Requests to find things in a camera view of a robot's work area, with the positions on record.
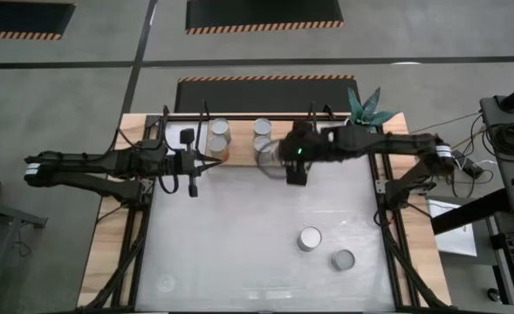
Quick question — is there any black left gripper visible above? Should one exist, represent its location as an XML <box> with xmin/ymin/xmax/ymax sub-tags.
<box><xmin>168</xmin><ymin>129</ymin><xmax>223</xmax><ymax>198</ymax></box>

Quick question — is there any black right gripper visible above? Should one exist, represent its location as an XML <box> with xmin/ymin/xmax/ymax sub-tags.
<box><xmin>278</xmin><ymin>124</ymin><xmax>332</xmax><ymax>186</ymax></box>

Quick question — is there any orange and yellow can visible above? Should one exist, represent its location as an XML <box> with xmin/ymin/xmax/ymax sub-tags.
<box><xmin>207</xmin><ymin>134</ymin><xmax>230</xmax><ymax>162</ymax></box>

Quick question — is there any blue peas label can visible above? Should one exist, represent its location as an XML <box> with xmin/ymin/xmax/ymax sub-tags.
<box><xmin>253</xmin><ymin>134</ymin><xmax>284</xmax><ymax>180</ymax></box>
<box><xmin>331</xmin><ymin>249</ymin><xmax>357</xmax><ymax>272</ymax></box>

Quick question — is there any orange pineapple label can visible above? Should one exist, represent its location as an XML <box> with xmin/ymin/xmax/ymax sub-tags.
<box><xmin>209</xmin><ymin>117</ymin><xmax>232</xmax><ymax>140</ymax></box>

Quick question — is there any yellow carrots label can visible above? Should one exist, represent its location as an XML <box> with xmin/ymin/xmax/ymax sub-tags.
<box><xmin>252</xmin><ymin>117</ymin><xmax>273</xmax><ymax>137</ymax></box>

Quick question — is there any blue cherries label can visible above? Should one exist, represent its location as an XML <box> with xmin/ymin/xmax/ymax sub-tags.
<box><xmin>297</xmin><ymin>225</ymin><xmax>324</xmax><ymax>253</ymax></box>

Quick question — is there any black mat with hazard stripes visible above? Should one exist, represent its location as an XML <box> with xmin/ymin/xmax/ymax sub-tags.
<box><xmin>185</xmin><ymin>0</ymin><xmax>345</xmax><ymax>36</ymax></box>
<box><xmin>0</xmin><ymin>0</ymin><xmax>77</xmax><ymax>42</ymax></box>
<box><xmin>174</xmin><ymin>74</ymin><xmax>361</xmax><ymax>115</ymax></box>

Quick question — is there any potted succulent in white pot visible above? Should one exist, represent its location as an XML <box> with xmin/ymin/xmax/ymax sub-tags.
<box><xmin>346</xmin><ymin>85</ymin><xmax>400</xmax><ymax>134</ymax></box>

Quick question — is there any black power adapter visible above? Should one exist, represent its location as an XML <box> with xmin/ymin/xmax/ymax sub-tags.
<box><xmin>451</xmin><ymin>150</ymin><xmax>480</xmax><ymax>175</ymax></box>

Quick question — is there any black metal beam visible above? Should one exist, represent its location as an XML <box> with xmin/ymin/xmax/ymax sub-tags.
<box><xmin>430</xmin><ymin>187</ymin><xmax>513</xmax><ymax>236</ymax></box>

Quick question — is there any white paper sheet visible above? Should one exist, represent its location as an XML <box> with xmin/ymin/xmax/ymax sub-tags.
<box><xmin>426</xmin><ymin>198</ymin><xmax>479</xmax><ymax>258</ymax></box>

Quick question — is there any grey metal desk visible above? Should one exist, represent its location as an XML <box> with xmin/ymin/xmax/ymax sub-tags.
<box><xmin>0</xmin><ymin>195</ymin><xmax>48</xmax><ymax>314</ymax></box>

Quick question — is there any wooden shelf with black frame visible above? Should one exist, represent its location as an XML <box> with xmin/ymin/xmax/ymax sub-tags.
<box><xmin>194</xmin><ymin>99</ymin><xmax>320</xmax><ymax>172</ymax></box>

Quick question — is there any black aluminium table frame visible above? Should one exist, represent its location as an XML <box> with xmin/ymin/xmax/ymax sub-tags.
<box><xmin>77</xmin><ymin>104</ymin><xmax>454</xmax><ymax>314</ymax></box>

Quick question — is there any coiled black cable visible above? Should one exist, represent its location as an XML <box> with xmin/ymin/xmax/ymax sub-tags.
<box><xmin>483</xmin><ymin>123</ymin><xmax>514</xmax><ymax>162</ymax></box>

